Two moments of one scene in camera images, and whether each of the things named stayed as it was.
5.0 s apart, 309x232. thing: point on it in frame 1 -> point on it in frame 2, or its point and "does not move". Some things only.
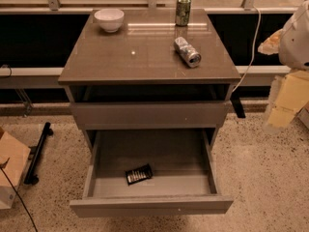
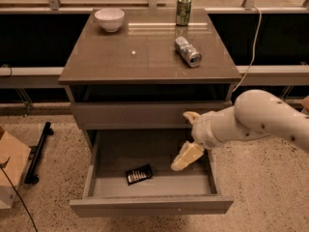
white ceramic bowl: [110, 19] does not move
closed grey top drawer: [150, 114] does not move
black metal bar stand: [31, 178] does not move
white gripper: [295, 45] -> [203, 130]
